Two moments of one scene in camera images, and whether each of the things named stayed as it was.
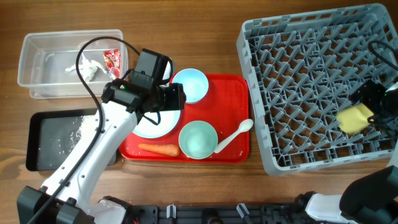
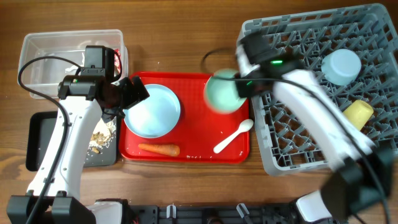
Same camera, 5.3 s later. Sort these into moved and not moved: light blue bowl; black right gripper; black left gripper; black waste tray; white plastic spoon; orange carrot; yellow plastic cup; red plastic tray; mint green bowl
Moved: black left gripper; mint green bowl; black right gripper; light blue bowl
Not moved: yellow plastic cup; red plastic tray; white plastic spoon; orange carrot; black waste tray
